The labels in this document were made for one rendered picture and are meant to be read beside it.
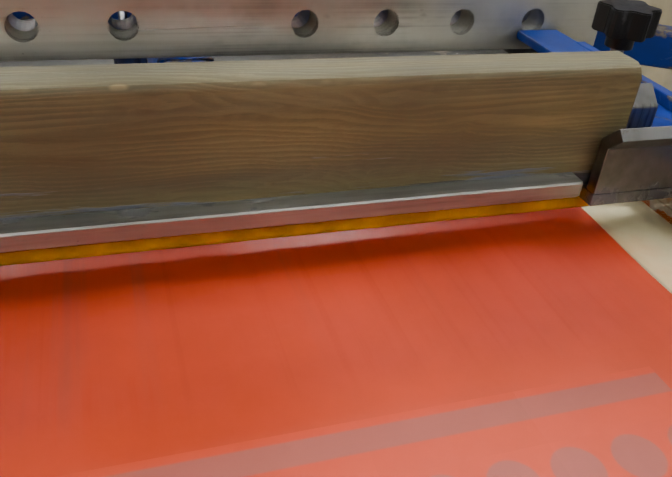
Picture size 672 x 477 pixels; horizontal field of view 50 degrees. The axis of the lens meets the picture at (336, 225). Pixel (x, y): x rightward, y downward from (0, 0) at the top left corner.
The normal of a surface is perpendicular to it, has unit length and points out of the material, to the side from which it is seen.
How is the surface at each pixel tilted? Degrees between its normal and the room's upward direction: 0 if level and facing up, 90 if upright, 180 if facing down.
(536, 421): 0
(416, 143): 90
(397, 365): 0
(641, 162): 90
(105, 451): 0
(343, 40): 90
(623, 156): 90
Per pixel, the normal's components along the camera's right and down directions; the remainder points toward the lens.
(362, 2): 0.30, 0.53
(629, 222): 0.08, -0.84
